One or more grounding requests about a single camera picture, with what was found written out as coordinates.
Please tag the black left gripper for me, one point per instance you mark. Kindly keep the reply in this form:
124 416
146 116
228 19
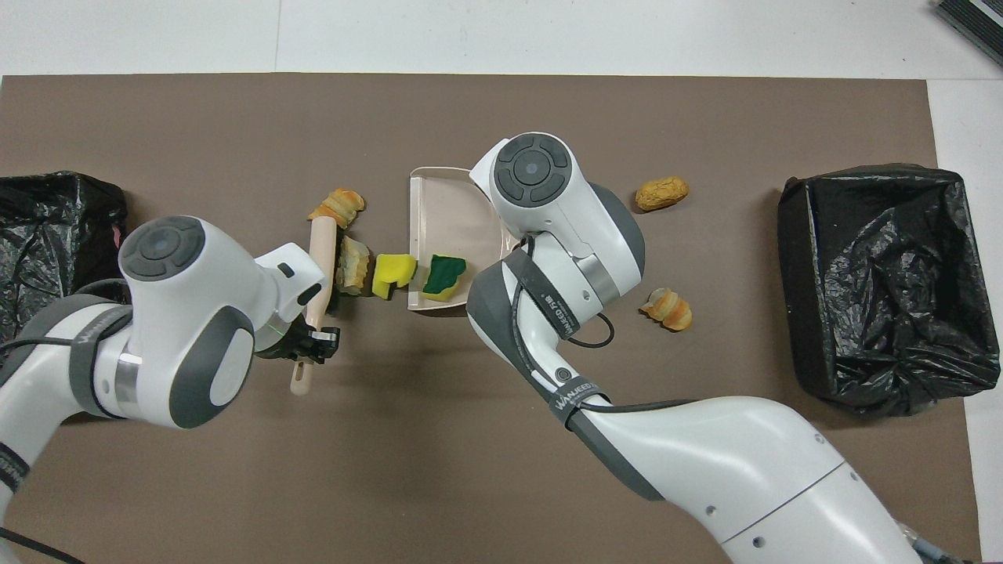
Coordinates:
286 341

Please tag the pale bread chunk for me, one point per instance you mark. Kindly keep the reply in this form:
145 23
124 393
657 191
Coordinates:
354 266

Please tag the beige hand brush black bristles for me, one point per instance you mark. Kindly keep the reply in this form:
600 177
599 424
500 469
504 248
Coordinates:
323 243

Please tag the yellow green scouring sponge piece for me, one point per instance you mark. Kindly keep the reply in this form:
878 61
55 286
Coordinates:
443 274

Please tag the orange striped croissant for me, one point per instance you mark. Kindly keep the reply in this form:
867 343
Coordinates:
338 207

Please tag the beige plastic dustpan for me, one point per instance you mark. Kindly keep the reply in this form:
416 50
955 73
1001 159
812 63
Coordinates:
450 219

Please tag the striped croissant piece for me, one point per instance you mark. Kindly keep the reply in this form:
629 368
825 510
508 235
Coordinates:
668 309

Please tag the round brown bread roll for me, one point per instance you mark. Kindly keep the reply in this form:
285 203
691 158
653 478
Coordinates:
662 193

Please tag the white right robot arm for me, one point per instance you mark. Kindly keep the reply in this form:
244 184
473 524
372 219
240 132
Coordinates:
744 470

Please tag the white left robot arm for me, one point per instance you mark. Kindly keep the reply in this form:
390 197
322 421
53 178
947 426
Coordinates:
180 313

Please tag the black bag lined bin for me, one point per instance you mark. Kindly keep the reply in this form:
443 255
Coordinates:
47 227
885 298

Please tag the brown table mat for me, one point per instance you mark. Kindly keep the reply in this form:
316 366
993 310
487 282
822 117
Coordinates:
392 470

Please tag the dark ribbed panel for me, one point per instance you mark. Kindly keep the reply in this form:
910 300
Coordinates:
979 19

